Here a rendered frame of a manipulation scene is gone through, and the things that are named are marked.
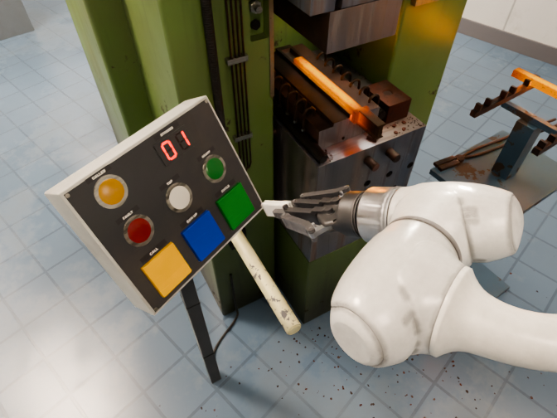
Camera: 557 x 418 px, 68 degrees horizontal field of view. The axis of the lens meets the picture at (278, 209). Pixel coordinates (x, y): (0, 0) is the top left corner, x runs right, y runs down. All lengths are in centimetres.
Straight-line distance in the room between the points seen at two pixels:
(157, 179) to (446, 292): 54
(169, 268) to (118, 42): 84
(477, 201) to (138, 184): 54
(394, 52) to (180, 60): 67
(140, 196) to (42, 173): 203
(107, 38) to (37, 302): 125
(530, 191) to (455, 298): 118
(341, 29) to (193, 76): 35
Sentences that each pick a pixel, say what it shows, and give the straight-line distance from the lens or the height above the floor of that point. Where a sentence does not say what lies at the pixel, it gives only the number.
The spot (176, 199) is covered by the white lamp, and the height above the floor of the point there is 109.
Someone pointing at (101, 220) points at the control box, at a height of 114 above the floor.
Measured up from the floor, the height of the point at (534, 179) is 68.
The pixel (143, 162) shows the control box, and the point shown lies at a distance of 78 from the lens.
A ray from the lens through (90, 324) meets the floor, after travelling 203.
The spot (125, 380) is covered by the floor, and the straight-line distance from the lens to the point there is 187.
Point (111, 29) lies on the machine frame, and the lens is 143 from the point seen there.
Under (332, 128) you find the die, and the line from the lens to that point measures 115.
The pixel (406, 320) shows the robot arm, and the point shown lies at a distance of 44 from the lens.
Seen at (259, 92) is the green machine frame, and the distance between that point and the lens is 114.
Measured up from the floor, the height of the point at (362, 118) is 100.
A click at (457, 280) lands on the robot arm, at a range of 45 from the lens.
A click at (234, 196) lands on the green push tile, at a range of 88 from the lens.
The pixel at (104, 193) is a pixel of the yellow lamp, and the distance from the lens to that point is 75.
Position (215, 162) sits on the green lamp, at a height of 110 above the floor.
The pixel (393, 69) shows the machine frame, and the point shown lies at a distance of 141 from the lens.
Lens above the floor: 167
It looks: 48 degrees down
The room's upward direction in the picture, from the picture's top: straight up
